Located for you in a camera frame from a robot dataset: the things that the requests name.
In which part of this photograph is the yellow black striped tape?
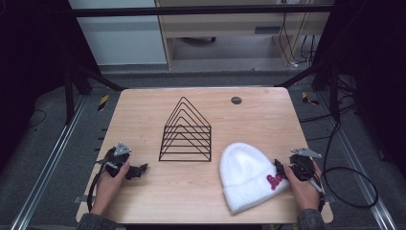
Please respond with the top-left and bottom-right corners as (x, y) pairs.
(97, 94), (110, 112)
(301, 91), (320, 106)

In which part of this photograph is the person's right sleeve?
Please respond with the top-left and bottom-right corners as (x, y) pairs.
(296, 208), (327, 230)

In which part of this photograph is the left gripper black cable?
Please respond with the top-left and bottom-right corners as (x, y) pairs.
(86, 169), (107, 213)

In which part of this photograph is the person's left sleeve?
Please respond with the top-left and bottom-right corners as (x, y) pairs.
(76, 212), (119, 230)

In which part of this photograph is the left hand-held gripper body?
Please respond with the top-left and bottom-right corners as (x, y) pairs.
(94, 142), (133, 178)

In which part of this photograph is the black wire file rack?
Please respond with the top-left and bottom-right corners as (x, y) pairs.
(158, 96), (213, 163)

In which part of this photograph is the aluminium floor rail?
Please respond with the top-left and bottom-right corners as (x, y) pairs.
(315, 92), (398, 230)
(10, 95), (88, 230)

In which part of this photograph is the bundle of hanging cables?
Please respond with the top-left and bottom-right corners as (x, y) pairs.
(278, 11), (319, 68)

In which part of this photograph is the white knit beanie hat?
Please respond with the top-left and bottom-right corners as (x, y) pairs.
(218, 142), (291, 215)

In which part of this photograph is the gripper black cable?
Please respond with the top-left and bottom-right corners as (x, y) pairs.
(317, 118), (379, 213)
(86, 169), (107, 213)

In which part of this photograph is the white cabinet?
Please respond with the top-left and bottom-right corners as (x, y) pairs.
(68, 0), (169, 67)

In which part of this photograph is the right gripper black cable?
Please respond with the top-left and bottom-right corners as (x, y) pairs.
(317, 118), (379, 213)

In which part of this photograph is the person's sleeve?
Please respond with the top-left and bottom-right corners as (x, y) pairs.
(296, 208), (327, 230)
(76, 212), (119, 230)

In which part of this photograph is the black metal frame bar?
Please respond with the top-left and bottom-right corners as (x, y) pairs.
(72, 4), (335, 18)

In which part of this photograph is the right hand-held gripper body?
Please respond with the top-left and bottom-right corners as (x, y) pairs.
(288, 148), (327, 196)

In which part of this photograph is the person's left hand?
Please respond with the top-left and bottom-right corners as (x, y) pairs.
(90, 160), (131, 217)

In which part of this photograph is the black metal stand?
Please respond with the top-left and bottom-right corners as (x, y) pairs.
(62, 60), (127, 126)
(274, 60), (341, 123)

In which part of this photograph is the person's right hand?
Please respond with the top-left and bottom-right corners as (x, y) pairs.
(283, 159), (323, 212)

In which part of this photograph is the light wooden desk furniture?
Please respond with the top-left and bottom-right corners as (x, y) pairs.
(154, 0), (336, 69)

